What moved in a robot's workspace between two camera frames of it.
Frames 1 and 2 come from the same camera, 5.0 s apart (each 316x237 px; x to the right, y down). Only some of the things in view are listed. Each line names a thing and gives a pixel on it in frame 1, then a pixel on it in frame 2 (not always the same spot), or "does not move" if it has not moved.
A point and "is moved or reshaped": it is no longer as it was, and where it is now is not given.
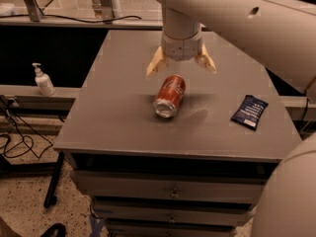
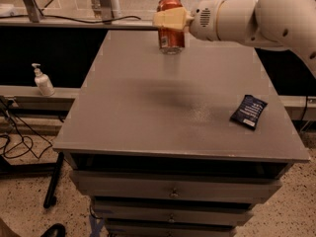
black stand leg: x=50 y=197 does not move
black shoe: x=56 y=230 does not move
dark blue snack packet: x=250 y=112 does not move
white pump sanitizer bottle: x=43 y=81 does not move
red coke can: x=170 y=95 is moved or reshaped
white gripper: x=181 y=48 -> x=203 y=20
